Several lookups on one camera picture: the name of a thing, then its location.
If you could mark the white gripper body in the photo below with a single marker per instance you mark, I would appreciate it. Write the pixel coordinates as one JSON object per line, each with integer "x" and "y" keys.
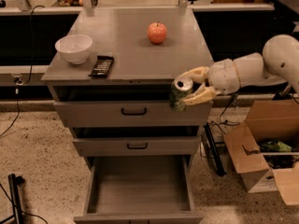
{"x": 221, "y": 76}

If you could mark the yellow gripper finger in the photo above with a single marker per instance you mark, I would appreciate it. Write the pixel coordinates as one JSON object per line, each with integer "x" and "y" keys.
{"x": 201, "y": 95}
{"x": 197, "y": 75}

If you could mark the green soda can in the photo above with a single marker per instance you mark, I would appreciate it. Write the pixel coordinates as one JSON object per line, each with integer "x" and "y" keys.
{"x": 180, "y": 88}

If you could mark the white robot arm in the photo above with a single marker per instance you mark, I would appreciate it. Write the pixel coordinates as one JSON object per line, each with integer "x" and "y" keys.
{"x": 278, "y": 63}

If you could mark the top grey drawer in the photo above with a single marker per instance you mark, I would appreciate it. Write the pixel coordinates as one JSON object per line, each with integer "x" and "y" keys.
{"x": 124, "y": 106}

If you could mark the grey drawer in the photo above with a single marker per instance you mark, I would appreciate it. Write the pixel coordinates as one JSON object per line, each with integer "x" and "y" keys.
{"x": 139, "y": 190}
{"x": 133, "y": 141}
{"x": 124, "y": 106}

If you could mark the grey drawer cabinet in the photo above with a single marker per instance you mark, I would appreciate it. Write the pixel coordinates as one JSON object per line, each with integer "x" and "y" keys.
{"x": 122, "y": 34}

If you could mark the bottom grey drawer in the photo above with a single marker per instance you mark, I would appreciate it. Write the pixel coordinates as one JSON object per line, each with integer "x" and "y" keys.
{"x": 139, "y": 190}

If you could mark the middle grey drawer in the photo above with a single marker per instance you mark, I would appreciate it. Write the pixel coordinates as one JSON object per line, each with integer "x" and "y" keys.
{"x": 133, "y": 141}

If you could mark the red apple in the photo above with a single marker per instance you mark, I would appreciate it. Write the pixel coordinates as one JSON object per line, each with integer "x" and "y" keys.
{"x": 156, "y": 32}

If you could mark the black bar beside cabinet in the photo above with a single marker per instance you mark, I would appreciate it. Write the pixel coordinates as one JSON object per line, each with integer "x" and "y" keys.
{"x": 217, "y": 159}

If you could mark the green bag in box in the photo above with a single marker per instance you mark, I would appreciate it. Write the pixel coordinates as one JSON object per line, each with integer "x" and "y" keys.
{"x": 275, "y": 145}

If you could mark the cardboard box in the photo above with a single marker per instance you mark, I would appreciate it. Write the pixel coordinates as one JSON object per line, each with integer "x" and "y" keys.
{"x": 267, "y": 120}

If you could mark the black snack bar wrapper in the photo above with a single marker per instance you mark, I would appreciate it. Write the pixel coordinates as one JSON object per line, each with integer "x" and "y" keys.
{"x": 102, "y": 66}

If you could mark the white bowl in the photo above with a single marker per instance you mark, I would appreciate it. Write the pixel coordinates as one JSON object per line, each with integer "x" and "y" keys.
{"x": 75, "y": 49}

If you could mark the black stand on floor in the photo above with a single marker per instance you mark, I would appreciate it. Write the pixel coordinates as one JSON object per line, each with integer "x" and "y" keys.
{"x": 14, "y": 198}

